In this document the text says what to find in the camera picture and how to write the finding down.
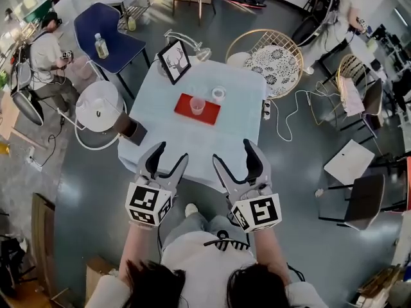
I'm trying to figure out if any clear cup with white rim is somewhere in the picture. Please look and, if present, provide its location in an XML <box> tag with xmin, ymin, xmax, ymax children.
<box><xmin>211</xmin><ymin>85</ymin><xmax>227</xmax><ymax>102</ymax></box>

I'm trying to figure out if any wooden board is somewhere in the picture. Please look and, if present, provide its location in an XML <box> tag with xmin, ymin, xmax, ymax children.
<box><xmin>30</xmin><ymin>192</ymin><xmax>57</xmax><ymax>298</ymax></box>

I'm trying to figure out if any clear bottle with yellow liquid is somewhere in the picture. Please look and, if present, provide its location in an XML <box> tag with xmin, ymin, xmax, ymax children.
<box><xmin>94</xmin><ymin>32</ymin><xmax>110</xmax><ymax>60</ymax></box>

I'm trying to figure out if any cardboard box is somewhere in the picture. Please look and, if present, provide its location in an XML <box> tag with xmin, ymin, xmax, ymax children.
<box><xmin>84</xmin><ymin>254</ymin><xmax>120</xmax><ymax>308</ymax></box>

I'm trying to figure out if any black cable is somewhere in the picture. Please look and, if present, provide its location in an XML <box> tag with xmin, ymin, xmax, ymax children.
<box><xmin>155</xmin><ymin>224</ymin><xmax>165</xmax><ymax>263</ymax></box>

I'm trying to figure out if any person's white shirt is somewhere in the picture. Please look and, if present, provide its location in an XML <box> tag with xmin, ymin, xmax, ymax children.
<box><xmin>84</xmin><ymin>228</ymin><xmax>329</xmax><ymax>308</ymax></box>

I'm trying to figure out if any person's white shoe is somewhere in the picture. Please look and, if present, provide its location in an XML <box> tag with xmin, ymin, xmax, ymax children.
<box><xmin>184</xmin><ymin>202</ymin><xmax>199</xmax><ymax>219</ymax></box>

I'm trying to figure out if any white round cushion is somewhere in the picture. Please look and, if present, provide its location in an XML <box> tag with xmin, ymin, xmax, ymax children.
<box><xmin>227</xmin><ymin>52</ymin><xmax>255</xmax><ymax>69</ymax></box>

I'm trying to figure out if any person's left forearm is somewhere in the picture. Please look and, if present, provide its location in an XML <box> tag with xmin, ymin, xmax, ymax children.
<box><xmin>118</xmin><ymin>220</ymin><xmax>159</xmax><ymax>282</ymax></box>

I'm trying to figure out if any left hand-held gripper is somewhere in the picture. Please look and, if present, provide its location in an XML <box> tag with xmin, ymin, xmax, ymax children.
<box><xmin>125</xmin><ymin>141</ymin><xmax>189</xmax><ymax>228</ymax></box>

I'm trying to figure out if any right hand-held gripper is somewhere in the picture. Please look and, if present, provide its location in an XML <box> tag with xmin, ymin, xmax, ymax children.
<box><xmin>212</xmin><ymin>138</ymin><xmax>283</xmax><ymax>234</ymax></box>

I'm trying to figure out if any person's right forearm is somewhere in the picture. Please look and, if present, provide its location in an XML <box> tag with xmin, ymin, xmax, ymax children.
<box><xmin>253</xmin><ymin>225</ymin><xmax>292</xmax><ymax>286</ymax></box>

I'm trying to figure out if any pink round stool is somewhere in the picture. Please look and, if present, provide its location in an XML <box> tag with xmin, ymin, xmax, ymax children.
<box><xmin>68</xmin><ymin>55</ymin><xmax>98</xmax><ymax>83</ymax></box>

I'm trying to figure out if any white cable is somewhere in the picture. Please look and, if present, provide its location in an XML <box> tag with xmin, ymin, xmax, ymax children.
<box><xmin>270</xmin><ymin>81</ymin><xmax>342</xmax><ymax>141</ymax></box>

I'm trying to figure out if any black chair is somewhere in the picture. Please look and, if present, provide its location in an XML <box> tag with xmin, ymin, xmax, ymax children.
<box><xmin>317</xmin><ymin>173</ymin><xmax>387</xmax><ymax>232</ymax></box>

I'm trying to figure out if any light blue tablecloth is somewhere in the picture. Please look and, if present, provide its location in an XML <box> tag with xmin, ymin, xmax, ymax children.
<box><xmin>117</xmin><ymin>54</ymin><xmax>268</xmax><ymax>189</ymax></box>

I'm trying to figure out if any white round side table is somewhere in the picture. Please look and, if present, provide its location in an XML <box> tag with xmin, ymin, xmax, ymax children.
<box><xmin>74</xmin><ymin>80</ymin><xmax>128</xmax><ymax>151</ymax></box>

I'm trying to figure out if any grey shell chair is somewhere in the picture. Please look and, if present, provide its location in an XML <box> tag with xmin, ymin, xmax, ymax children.
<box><xmin>8</xmin><ymin>47</ymin><xmax>45</xmax><ymax>128</ymax></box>

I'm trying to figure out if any black and white floral cushion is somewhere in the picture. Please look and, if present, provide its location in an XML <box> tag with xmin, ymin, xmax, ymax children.
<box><xmin>243</xmin><ymin>45</ymin><xmax>302</xmax><ymax>98</ymax></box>

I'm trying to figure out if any brown open box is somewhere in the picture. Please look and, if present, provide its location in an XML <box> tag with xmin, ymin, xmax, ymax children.
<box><xmin>113</xmin><ymin>112</ymin><xmax>149</xmax><ymax>147</ymax></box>

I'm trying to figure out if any red tray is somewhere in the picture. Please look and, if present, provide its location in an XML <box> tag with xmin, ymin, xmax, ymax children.
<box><xmin>173</xmin><ymin>92</ymin><xmax>222</xmax><ymax>127</ymax></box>

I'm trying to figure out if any clear arched desk lamp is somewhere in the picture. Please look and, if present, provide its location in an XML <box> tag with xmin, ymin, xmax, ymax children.
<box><xmin>163</xmin><ymin>28</ymin><xmax>213</xmax><ymax>62</ymax></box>

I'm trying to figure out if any pink translucent cup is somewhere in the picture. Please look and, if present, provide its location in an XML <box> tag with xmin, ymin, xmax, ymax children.
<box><xmin>189</xmin><ymin>96</ymin><xmax>207</xmax><ymax>116</ymax></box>

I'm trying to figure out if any gold wire round chair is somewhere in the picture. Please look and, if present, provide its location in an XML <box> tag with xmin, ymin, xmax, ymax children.
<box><xmin>225</xmin><ymin>28</ymin><xmax>304</xmax><ymax>100</ymax></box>

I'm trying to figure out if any pink cloth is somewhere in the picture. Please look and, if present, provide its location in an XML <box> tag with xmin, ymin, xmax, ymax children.
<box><xmin>338</xmin><ymin>75</ymin><xmax>366</xmax><ymax>117</ymax></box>

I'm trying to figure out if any dark blue chair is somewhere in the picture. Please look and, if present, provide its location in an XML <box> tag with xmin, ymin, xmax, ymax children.
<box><xmin>73</xmin><ymin>2</ymin><xmax>152</xmax><ymax>100</ymax></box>

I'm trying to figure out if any black framed deer picture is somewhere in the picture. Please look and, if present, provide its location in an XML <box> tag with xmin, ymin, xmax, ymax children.
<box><xmin>157</xmin><ymin>39</ymin><xmax>193</xmax><ymax>86</ymax></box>

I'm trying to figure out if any white square board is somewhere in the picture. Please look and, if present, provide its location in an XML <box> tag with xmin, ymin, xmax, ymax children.
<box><xmin>323</xmin><ymin>139</ymin><xmax>376</xmax><ymax>186</ymax></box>

